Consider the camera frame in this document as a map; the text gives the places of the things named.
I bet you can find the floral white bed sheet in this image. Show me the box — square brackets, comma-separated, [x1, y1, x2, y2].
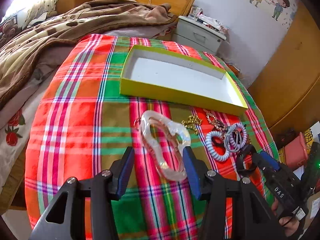
[1, 73, 55, 189]

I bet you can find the yellow-green shallow box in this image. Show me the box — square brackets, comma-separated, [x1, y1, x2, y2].
[120, 45, 248, 116]

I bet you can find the gold rhinestone hair clip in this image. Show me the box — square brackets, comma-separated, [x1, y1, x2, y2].
[204, 109, 227, 133]

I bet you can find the colourful plaid cloth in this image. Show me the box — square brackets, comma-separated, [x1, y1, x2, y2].
[24, 33, 281, 240]

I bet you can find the gold bead chain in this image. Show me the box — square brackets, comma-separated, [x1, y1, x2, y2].
[181, 114, 203, 136]

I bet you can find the clutter on bedside cabinet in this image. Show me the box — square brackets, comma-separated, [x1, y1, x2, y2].
[188, 6, 228, 34]

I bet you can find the floral curtain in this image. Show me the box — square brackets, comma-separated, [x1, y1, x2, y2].
[1, 0, 58, 28]

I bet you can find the light blue spiral hair tie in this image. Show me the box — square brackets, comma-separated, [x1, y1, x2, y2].
[204, 130, 232, 162]

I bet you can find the grey bedside cabinet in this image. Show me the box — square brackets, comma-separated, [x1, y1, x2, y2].
[172, 16, 226, 55]

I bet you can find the translucent white hair claw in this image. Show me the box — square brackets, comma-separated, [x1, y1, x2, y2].
[138, 110, 191, 182]

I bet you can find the black wrist band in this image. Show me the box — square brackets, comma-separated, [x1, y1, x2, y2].
[235, 144, 257, 177]

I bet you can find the wooden wardrobe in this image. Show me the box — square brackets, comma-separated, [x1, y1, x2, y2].
[248, 2, 319, 138]

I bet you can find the brown patterned blanket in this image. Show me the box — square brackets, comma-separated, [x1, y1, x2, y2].
[1, 0, 177, 107]

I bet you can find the pink plastic bin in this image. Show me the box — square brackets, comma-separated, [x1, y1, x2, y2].
[284, 132, 308, 171]

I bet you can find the person's right hand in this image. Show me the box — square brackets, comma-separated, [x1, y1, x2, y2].
[271, 199, 299, 237]

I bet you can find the purple spiral hair tie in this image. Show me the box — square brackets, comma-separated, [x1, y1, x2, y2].
[228, 122, 249, 153]

